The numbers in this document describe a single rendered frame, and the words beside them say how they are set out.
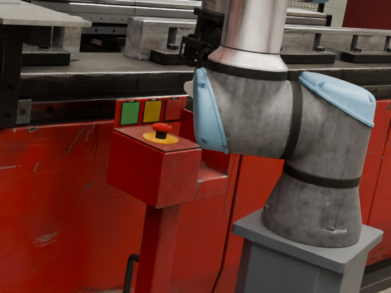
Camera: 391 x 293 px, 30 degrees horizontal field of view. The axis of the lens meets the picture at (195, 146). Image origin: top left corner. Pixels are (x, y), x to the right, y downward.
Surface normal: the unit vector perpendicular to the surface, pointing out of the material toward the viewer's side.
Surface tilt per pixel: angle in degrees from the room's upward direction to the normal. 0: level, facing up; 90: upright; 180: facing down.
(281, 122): 82
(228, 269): 103
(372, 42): 90
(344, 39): 90
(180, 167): 90
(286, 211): 73
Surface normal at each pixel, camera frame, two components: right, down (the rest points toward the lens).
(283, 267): -0.53, 0.15
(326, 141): -0.01, 0.38
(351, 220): 0.63, 0.00
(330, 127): 0.03, 0.15
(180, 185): 0.70, 0.29
